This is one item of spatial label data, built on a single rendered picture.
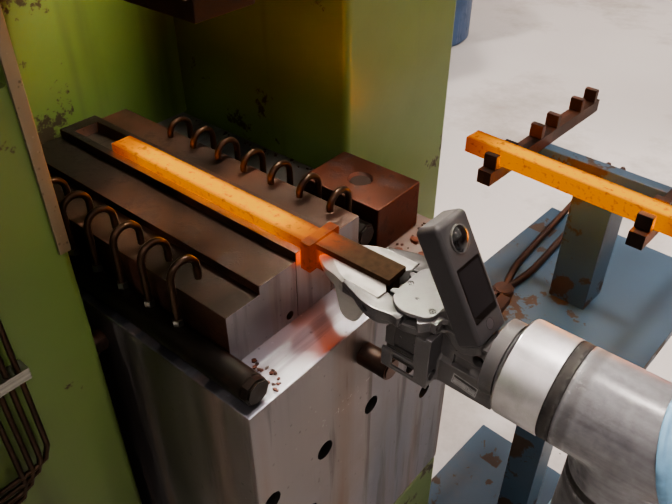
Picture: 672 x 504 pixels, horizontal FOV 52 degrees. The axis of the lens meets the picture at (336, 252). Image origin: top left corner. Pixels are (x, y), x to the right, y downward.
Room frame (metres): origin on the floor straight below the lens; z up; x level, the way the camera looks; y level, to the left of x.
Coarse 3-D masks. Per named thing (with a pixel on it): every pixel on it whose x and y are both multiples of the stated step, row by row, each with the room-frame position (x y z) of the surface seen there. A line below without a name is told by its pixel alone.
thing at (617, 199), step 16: (480, 144) 0.84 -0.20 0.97; (496, 144) 0.83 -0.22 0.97; (512, 144) 0.83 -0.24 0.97; (512, 160) 0.80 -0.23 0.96; (528, 160) 0.79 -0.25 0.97; (544, 160) 0.79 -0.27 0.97; (528, 176) 0.78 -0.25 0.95; (544, 176) 0.77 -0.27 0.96; (560, 176) 0.75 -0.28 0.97; (576, 176) 0.75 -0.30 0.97; (592, 176) 0.75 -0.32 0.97; (576, 192) 0.73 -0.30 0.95; (592, 192) 0.72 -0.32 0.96; (608, 192) 0.71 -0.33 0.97; (624, 192) 0.71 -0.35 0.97; (608, 208) 0.70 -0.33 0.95; (624, 208) 0.69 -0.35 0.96; (640, 208) 0.68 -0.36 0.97; (656, 208) 0.67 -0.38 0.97; (656, 224) 0.66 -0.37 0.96
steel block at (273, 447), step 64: (320, 320) 0.54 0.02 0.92; (128, 384) 0.54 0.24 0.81; (192, 384) 0.46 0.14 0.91; (320, 384) 0.48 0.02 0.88; (384, 384) 0.57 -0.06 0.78; (128, 448) 0.57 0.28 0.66; (192, 448) 0.47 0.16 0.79; (256, 448) 0.41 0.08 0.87; (320, 448) 0.48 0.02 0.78; (384, 448) 0.58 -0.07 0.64
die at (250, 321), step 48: (48, 144) 0.79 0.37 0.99; (96, 144) 0.77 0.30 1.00; (96, 192) 0.68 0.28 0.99; (144, 192) 0.68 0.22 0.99; (192, 192) 0.66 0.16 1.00; (288, 192) 0.67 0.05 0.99; (96, 240) 0.60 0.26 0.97; (192, 240) 0.58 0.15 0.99; (240, 240) 0.58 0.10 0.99; (192, 288) 0.52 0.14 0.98; (240, 288) 0.52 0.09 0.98; (288, 288) 0.54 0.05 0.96; (240, 336) 0.48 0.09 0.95
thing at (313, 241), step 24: (120, 144) 0.76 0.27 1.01; (144, 144) 0.76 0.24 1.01; (168, 168) 0.70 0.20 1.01; (192, 168) 0.70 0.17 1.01; (216, 192) 0.65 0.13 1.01; (240, 192) 0.65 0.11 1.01; (240, 216) 0.62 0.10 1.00; (264, 216) 0.60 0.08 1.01; (288, 216) 0.60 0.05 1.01; (288, 240) 0.57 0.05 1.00; (312, 240) 0.55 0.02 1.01; (336, 240) 0.55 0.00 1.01; (312, 264) 0.54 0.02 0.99; (360, 264) 0.51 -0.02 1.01; (384, 264) 0.51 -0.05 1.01
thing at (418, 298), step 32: (416, 288) 0.48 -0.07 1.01; (416, 320) 0.45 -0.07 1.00; (448, 320) 0.44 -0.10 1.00; (512, 320) 0.44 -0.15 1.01; (384, 352) 0.46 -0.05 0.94; (416, 352) 0.44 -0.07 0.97; (448, 352) 0.44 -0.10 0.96; (480, 352) 0.42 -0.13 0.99; (448, 384) 0.44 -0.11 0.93; (480, 384) 0.40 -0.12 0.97
